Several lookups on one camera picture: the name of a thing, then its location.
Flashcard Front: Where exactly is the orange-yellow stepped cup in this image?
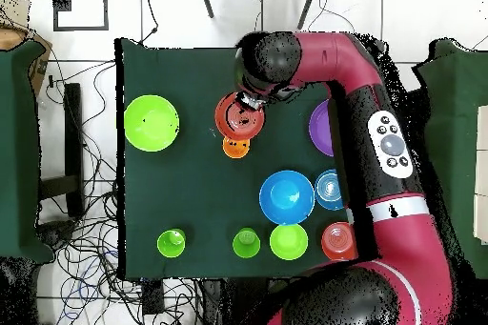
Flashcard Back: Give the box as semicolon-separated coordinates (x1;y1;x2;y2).
221;135;252;160

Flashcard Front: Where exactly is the orange bowl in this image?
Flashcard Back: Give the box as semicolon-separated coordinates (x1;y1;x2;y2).
320;221;359;262
213;91;266;142

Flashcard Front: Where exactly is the large blue bowl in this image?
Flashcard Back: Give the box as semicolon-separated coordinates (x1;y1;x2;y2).
258;169;316;226

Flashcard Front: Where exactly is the dark green tablecloth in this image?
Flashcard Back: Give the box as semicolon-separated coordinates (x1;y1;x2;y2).
114;37;387;280

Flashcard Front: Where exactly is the purple bowl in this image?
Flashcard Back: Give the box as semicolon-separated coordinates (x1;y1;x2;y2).
308;98;336;157

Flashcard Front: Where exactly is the small blue bowl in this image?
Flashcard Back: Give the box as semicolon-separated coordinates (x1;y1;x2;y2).
314;169;345;212

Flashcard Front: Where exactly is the small light green bowl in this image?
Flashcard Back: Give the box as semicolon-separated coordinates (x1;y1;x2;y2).
269;223;309;262

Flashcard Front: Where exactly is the large green bowl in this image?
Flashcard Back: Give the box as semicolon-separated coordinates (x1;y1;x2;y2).
123;94;180;153

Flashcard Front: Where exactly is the green stepped cup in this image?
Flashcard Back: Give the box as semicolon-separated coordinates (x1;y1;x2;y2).
156;228;187;259

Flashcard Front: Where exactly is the black tripod leg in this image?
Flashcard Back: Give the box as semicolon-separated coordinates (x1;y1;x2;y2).
296;0;321;31
197;0;215;20

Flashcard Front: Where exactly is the black floor stand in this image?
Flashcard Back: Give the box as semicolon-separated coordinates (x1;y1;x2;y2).
37;82;86;219

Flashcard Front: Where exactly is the black box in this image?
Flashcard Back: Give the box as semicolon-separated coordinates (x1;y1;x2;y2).
403;88;430;158

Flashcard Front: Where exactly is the grey stand base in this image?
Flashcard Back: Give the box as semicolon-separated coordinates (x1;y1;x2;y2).
35;219;77;251

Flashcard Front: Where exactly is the green cloth side table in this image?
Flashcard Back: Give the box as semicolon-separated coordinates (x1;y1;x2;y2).
0;40;55;264
411;38;488;288

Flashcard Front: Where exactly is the brown cardboard box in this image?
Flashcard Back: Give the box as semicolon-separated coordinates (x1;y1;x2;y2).
0;26;53;94

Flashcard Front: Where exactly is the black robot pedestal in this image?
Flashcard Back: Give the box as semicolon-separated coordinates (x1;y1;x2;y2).
197;277;293;325

